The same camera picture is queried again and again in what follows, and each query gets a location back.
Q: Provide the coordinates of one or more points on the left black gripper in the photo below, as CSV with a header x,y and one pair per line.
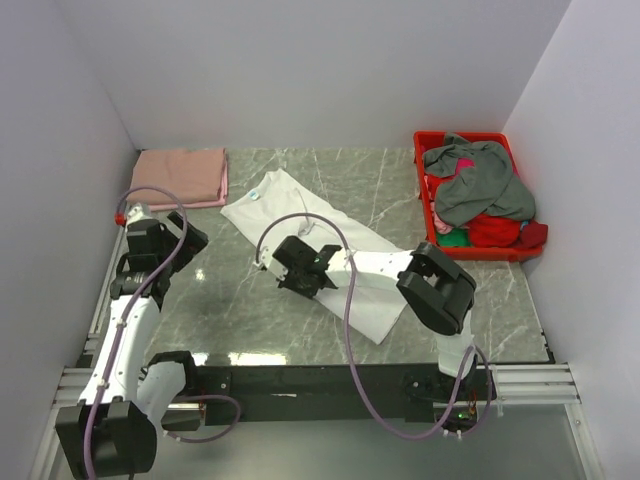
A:
x,y
194,242

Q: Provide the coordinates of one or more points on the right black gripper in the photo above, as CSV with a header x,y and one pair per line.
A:
x,y
287,284

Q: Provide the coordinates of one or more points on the white t shirt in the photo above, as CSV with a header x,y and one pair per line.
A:
x,y
310,235

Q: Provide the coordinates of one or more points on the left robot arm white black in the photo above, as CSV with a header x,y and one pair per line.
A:
x,y
113,428

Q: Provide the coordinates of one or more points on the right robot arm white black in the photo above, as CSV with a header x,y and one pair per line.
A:
x,y
436,290

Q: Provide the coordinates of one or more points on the folded light pink t shirt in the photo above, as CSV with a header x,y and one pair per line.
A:
x,y
219,202

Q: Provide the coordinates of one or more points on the folded salmon t shirt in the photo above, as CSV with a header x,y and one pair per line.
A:
x,y
190,175

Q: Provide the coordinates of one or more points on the black base beam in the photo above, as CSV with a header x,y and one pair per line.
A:
x,y
320,390

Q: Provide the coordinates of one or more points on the green t shirt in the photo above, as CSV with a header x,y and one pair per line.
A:
x,y
455,238

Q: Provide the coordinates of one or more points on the red plastic bin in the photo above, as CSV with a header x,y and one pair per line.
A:
x,y
427,140

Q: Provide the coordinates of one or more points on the grey t shirt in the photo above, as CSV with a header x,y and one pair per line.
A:
x,y
491,187

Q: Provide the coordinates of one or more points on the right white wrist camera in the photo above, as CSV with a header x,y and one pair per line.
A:
x,y
267,262

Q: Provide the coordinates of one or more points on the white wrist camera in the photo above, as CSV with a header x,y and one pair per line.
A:
x,y
267,262
136,213

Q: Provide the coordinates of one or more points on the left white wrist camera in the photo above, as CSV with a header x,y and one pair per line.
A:
x,y
136,213

